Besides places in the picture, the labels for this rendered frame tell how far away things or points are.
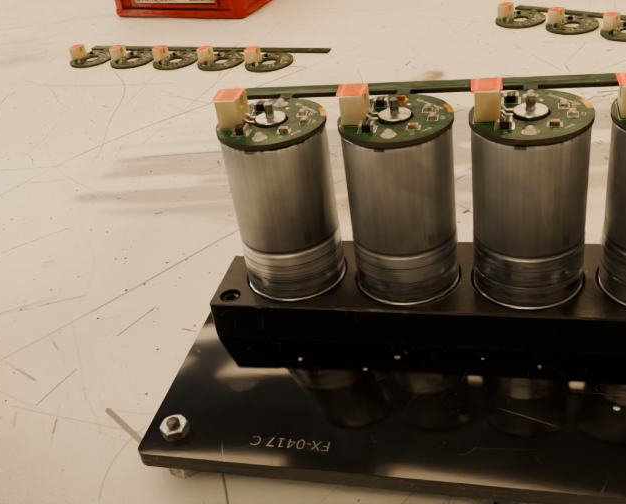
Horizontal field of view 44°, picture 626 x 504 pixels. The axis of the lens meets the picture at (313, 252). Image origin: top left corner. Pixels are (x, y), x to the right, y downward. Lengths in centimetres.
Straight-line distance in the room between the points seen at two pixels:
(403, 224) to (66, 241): 14
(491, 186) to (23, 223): 19
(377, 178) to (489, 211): 2
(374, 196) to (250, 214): 3
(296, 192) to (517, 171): 5
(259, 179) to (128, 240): 11
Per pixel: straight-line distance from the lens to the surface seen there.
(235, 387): 18
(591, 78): 18
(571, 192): 17
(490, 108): 16
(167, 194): 29
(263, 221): 18
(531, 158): 16
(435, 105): 17
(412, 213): 17
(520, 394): 17
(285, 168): 17
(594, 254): 20
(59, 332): 24
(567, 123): 16
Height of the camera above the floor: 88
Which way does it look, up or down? 33 degrees down
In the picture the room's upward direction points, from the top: 9 degrees counter-clockwise
